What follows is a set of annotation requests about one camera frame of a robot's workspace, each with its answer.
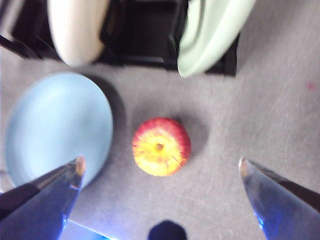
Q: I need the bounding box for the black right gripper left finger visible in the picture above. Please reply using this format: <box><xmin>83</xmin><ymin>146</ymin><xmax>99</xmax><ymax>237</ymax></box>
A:
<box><xmin>0</xmin><ymin>155</ymin><xmax>86</xmax><ymax>240</ymax></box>

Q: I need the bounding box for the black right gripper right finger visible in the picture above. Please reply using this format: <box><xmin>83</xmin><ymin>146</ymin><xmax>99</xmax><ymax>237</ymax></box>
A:
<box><xmin>238</xmin><ymin>156</ymin><xmax>320</xmax><ymax>240</ymax></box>

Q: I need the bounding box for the blue plate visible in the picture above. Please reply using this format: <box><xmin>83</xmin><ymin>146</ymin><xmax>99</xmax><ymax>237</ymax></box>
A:
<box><xmin>4</xmin><ymin>71</ymin><xmax>114</xmax><ymax>190</ymax></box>

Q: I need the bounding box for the red yellow apple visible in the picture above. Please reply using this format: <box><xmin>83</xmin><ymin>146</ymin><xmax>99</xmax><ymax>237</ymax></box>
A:
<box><xmin>131</xmin><ymin>117</ymin><xmax>192</xmax><ymax>177</ymax></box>

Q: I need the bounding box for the green plate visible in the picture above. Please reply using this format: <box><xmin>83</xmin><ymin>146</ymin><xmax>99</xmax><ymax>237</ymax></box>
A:
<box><xmin>176</xmin><ymin>0</ymin><xmax>257</xmax><ymax>78</ymax></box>

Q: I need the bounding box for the beige plate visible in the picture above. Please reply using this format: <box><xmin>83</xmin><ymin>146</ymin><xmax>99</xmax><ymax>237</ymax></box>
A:
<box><xmin>47</xmin><ymin>0</ymin><xmax>108</xmax><ymax>67</ymax></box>

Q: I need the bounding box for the black plate rack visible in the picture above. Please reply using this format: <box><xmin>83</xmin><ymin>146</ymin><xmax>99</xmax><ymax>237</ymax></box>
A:
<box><xmin>0</xmin><ymin>0</ymin><xmax>241</xmax><ymax>77</ymax></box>

